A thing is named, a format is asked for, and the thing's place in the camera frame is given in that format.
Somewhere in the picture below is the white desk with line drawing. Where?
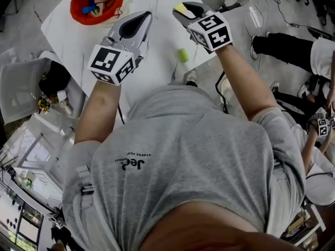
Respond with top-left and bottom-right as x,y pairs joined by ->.
15,167 -> 63,201

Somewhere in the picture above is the person's left forearm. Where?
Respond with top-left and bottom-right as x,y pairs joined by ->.
74,78 -> 121,144

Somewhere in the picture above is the person's shoe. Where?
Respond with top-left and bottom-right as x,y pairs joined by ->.
219,75 -> 232,105
184,69 -> 198,87

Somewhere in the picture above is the small pot with yellow flowers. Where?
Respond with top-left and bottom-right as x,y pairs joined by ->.
37,96 -> 52,115

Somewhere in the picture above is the green block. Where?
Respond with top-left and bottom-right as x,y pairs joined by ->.
175,48 -> 190,63

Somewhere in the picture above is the black bag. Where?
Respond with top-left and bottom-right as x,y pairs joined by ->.
38,61 -> 72,99

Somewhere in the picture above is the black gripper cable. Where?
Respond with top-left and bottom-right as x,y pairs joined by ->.
117,104 -> 126,126
215,71 -> 229,115

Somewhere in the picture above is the white floor cable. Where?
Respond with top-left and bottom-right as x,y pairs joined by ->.
243,0 -> 264,73

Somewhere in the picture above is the blue plastic toy piece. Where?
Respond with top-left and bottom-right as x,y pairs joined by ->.
81,0 -> 102,15

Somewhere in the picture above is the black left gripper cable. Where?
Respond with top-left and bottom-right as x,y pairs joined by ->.
117,104 -> 126,126

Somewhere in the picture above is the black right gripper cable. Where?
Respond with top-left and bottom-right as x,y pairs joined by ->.
215,71 -> 229,115

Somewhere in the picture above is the person's left shoe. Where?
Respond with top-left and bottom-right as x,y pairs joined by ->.
184,69 -> 198,87

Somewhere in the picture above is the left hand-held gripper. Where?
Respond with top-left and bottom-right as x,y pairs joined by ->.
86,10 -> 153,87

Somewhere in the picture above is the person's right forearm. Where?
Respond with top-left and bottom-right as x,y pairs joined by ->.
215,44 -> 278,121

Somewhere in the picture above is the white bottle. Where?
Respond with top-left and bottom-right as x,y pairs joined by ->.
59,99 -> 73,116

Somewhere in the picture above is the small green plant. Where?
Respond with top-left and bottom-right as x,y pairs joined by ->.
21,176 -> 35,191

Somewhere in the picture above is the person's right shoe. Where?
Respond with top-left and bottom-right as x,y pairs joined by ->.
219,75 -> 232,105

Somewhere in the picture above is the light grey armchair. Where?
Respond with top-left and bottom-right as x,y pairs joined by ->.
0,56 -> 87,126

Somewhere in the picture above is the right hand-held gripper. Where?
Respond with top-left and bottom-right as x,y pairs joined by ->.
172,1 -> 234,55

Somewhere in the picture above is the red-rimmed clear storage bucket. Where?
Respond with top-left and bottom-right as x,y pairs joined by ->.
70,0 -> 125,26

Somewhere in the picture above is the person's torso in grey shirt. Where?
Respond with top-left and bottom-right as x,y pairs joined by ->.
62,84 -> 307,251

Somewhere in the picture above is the grey shoulder strap with buckle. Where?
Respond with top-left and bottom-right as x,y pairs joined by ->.
75,165 -> 95,197

